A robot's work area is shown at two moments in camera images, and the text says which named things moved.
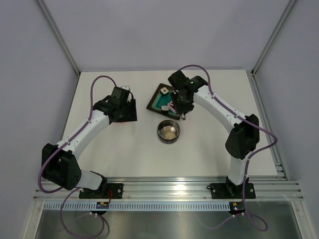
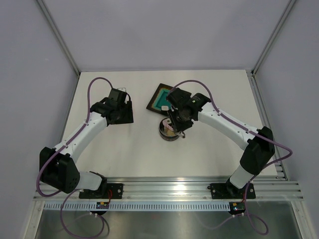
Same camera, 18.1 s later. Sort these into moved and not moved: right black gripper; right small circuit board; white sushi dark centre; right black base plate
Moved: right black gripper
Not moved: right small circuit board; white sushi dark centre; right black base plate
